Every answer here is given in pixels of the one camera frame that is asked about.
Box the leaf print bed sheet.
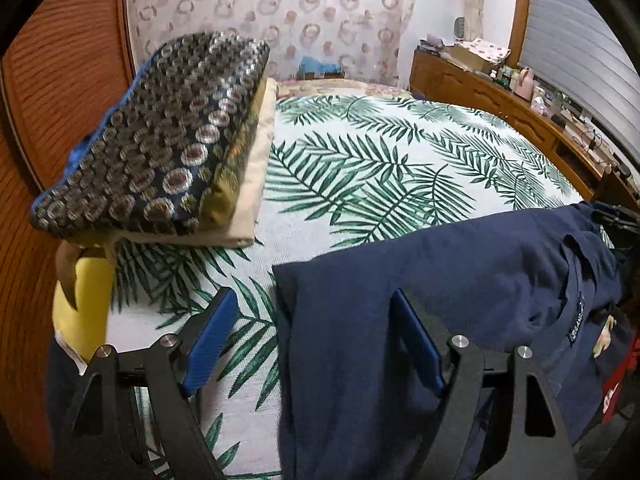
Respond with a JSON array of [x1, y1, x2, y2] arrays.
[[107, 92, 616, 480]]

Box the cream side curtain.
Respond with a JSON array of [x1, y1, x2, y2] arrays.
[[460, 0, 489, 43]]

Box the wooden sideboard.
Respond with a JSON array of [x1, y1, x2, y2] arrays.
[[409, 46, 640, 211]]

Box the cardboard box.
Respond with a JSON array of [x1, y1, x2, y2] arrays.
[[442, 45, 501, 76]]

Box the wooden window frame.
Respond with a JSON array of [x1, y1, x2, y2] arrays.
[[507, 0, 534, 68]]

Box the ring print curtain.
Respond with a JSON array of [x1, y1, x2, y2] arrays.
[[122, 0, 418, 88]]

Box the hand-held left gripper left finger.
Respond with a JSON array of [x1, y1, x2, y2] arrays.
[[52, 286, 241, 480]]

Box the navy printed t-shirt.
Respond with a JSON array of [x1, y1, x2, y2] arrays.
[[272, 200, 640, 480]]

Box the floral blanket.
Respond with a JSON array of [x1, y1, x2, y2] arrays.
[[275, 77, 416, 102]]

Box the olive folded cloth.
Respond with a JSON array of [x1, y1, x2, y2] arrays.
[[200, 77, 268, 228]]

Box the cream folded cloth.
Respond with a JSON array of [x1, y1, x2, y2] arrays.
[[107, 77, 278, 248]]

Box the dotted white cloth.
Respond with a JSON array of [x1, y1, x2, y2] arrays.
[[457, 39, 512, 63]]

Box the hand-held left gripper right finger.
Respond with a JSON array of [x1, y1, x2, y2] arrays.
[[390, 287, 573, 480]]

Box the dark circle-patterned cushion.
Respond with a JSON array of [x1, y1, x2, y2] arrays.
[[29, 31, 271, 240]]

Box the yellow cloth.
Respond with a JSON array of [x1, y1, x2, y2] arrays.
[[52, 245, 118, 366]]

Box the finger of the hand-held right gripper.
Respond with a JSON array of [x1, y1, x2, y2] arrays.
[[591, 203, 640, 250]]

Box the wooden louvered wardrobe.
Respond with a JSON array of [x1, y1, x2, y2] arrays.
[[0, 0, 136, 461]]

